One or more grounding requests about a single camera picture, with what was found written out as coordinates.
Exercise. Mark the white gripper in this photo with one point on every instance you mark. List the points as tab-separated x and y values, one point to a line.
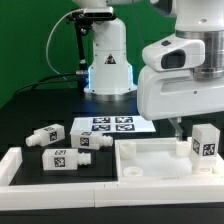
167	87

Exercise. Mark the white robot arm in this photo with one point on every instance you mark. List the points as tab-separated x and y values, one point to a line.
111	74

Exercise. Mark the white U-shaped fence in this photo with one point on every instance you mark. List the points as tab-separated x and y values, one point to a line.
101	194

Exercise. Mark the white marker sheet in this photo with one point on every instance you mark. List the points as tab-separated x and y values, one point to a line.
113	124

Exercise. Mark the black camera on stand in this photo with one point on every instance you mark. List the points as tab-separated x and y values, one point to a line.
83	20

